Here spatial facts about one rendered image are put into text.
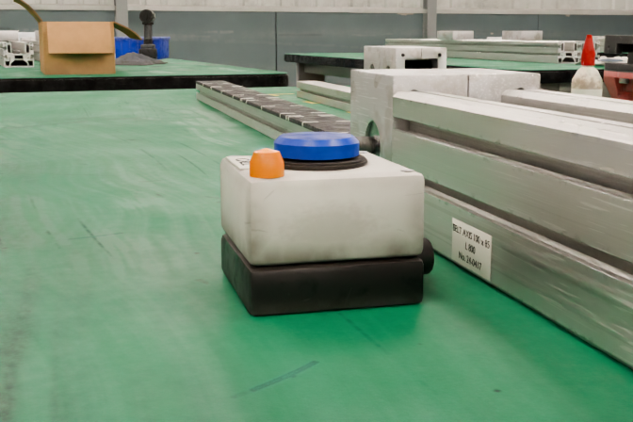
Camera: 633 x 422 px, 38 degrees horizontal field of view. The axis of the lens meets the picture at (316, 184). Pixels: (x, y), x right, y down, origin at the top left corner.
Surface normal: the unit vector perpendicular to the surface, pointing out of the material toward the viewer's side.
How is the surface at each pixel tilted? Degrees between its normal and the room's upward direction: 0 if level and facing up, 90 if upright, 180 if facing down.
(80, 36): 63
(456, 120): 90
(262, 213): 90
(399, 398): 0
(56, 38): 68
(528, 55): 90
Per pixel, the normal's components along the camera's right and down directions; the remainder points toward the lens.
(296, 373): 0.00, -0.99
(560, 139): -0.97, 0.04
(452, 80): 0.26, 0.16
